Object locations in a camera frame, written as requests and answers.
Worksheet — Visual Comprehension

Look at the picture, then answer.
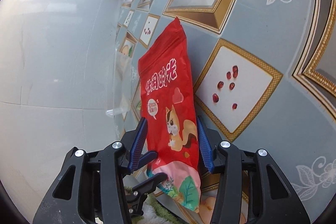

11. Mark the red snack pouch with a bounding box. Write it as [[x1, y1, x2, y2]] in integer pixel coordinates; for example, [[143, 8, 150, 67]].
[[138, 18, 201, 213]]

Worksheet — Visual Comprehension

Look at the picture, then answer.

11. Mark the clear plastic packaging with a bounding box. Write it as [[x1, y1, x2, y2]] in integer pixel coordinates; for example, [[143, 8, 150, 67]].
[[106, 48, 138, 117]]

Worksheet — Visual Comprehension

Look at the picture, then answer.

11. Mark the green fuzzy cloth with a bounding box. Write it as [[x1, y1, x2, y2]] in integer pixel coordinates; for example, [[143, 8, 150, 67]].
[[131, 193, 182, 224]]

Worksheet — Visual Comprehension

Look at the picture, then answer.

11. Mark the fruit pattern tablecloth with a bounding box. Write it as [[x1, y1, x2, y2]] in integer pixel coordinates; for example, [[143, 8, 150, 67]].
[[115, 0, 335, 223]]

